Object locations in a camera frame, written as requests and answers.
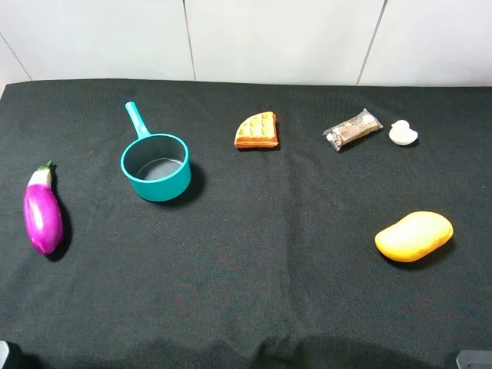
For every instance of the purple toy eggplant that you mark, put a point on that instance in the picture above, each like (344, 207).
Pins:
(42, 213)

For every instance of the orange toy waffle slice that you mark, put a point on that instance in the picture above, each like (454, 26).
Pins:
(257, 131)

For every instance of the teal toy saucepan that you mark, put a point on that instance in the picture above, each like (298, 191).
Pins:
(157, 165)

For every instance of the wrapped chocolate snack bar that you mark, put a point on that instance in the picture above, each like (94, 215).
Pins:
(352, 129)

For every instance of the white rubber duck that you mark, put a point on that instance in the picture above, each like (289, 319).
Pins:
(401, 133)

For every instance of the yellow toy mango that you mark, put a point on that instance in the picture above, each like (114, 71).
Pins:
(414, 236)

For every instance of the grey device bottom left corner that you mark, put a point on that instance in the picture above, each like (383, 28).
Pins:
(4, 354)

